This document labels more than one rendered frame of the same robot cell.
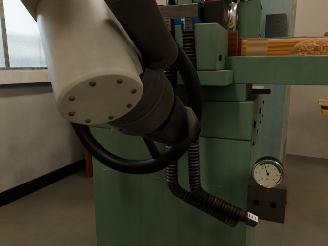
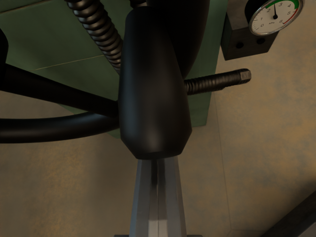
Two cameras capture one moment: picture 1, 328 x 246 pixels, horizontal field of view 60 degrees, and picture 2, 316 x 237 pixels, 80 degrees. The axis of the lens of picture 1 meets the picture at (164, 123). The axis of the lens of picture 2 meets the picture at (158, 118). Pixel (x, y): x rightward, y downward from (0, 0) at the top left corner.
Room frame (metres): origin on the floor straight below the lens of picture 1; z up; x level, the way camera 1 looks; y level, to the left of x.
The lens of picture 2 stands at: (0.43, -0.02, 0.87)
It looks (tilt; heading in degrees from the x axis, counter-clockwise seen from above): 68 degrees down; 0
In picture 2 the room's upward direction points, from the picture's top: 29 degrees counter-clockwise
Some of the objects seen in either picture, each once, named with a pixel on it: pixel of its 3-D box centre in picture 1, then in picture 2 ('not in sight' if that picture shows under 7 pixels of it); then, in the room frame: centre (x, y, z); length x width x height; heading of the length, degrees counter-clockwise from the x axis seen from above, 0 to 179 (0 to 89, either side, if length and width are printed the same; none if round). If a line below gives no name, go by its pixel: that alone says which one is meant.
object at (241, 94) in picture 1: (175, 87); not in sight; (0.81, -0.03, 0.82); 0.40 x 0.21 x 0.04; 69
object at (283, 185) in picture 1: (267, 193); (244, 17); (0.64, -0.25, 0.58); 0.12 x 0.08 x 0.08; 159
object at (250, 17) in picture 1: (245, 22); not in sight; (0.98, -0.27, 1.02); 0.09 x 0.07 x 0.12; 69
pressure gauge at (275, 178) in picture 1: (267, 175); (268, 12); (0.57, -0.22, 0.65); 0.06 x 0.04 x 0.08; 69
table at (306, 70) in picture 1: (200, 70); not in sight; (0.73, -0.09, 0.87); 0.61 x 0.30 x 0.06; 69
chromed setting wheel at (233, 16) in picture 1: (233, 20); not in sight; (0.94, -0.22, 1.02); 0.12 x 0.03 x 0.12; 159
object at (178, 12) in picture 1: (194, 14); not in sight; (0.65, -0.07, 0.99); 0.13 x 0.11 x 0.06; 69
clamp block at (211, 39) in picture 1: (191, 49); not in sight; (0.65, -0.06, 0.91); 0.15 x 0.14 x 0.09; 69
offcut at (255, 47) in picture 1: (256, 47); not in sight; (0.66, -0.21, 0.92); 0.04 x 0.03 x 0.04; 75
